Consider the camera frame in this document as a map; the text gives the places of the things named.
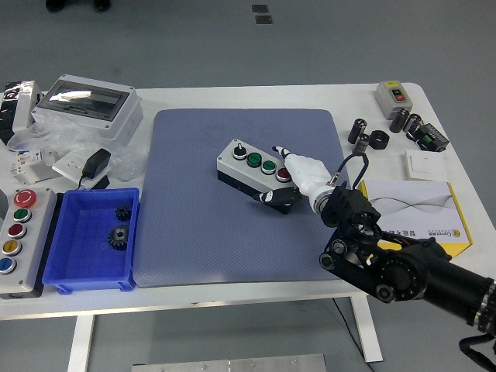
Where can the white table leg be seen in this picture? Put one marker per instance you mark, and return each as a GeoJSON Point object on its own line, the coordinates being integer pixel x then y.
{"type": "Point", "coordinates": [367, 329]}
{"type": "Point", "coordinates": [80, 345]}

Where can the grey four-button control box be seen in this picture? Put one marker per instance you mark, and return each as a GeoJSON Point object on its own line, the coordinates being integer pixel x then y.
{"type": "Point", "coordinates": [248, 172]}

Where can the black cylindrical capacitor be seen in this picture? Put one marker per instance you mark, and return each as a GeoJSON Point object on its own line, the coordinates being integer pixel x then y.
{"type": "Point", "coordinates": [399, 120]}
{"type": "Point", "coordinates": [357, 131]}
{"type": "Point", "coordinates": [412, 124]}
{"type": "Point", "coordinates": [361, 144]}

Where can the white wall socket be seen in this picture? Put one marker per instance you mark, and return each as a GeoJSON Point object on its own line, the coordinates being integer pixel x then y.
{"type": "Point", "coordinates": [67, 164]}

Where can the grey-blue table mat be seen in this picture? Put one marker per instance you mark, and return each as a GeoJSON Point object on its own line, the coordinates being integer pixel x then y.
{"type": "Point", "coordinates": [232, 240]}

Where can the clear plastic bag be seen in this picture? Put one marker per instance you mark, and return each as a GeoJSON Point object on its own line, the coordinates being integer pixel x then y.
{"type": "Point", "coordinates": [58, 135]}

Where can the grey five-button control box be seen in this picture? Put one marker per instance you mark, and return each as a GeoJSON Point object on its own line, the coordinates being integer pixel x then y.
{"type": "Point", "coordinates": [35, 240]}

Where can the small black bevel gear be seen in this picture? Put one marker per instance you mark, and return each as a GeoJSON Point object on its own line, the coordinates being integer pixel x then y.
{"type": "Point", "coordinates": [122, 213]}

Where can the blue plastic bin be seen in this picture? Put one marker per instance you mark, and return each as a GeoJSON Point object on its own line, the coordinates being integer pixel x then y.
{"type": "Point", "coordinates": [85, 255]}

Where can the large black bevel gear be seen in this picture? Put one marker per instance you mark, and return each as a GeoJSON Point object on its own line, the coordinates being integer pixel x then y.
{"type": "Point", "coordinates": [118, 237]}

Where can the yellow white cardboard box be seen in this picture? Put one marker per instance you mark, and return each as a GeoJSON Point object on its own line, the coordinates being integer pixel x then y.
{"type": "Point", "coordinates": [418, 205]}

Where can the black hex nut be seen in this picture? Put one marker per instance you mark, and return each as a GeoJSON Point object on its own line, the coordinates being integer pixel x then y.
{"type": "Point", "coordinates": [379, 139]}

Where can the silver metal plate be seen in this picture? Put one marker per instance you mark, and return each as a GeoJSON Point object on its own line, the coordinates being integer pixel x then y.
{"type": "Point", "coordinates": [232, 364]}

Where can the white wall switch plate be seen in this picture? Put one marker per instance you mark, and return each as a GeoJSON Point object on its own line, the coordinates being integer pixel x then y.
{"type": "Point", "coordinates": [426, 166]}

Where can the dark floor cover plate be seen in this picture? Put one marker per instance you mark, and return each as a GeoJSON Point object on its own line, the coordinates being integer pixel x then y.
{"type": "Point", "coordinates": [263, 19]}
{"type": "Point", "coordinates": [260, 8]}

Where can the grey distribution box clear lid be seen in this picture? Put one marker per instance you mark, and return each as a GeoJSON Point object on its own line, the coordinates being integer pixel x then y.
{"type": "Point", "coordinates": [116, 116]}

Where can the black shiny foil package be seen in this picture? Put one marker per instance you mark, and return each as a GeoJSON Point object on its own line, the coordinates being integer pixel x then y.
{"type": "Point", "coordinates": [7, 112]}

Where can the person's black shoe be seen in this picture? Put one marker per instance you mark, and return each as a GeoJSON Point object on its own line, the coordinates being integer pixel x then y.
{"type": "Point", "coordinates": [55, 4]}
{"type": "Point", "coordinates": [102, 4]}

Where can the black power adapter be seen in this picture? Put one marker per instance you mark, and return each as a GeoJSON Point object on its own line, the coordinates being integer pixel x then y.
{"type": "Point", "coordinates": [96, 162]}

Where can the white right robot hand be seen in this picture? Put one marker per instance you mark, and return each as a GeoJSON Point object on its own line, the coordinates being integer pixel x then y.
{"type": "Point", "coordinates": [306, 172]}

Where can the grey two-button switch box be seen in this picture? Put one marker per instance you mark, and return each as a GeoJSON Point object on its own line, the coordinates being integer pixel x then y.
{"type": "Point", "coordinates": [387, 98]}

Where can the black module green terminal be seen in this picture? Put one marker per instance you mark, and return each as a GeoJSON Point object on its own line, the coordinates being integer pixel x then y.
{"type": "Point", "coordinates": [432, 137]}

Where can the white circuit breaker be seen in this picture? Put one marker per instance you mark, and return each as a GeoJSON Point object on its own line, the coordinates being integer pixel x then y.
{"type": "Point", "coordinates": [31, 166]}

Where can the white rectangular box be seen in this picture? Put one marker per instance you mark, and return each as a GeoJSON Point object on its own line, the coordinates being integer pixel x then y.
{"type": "Point", "coordinates": [26, 104]}

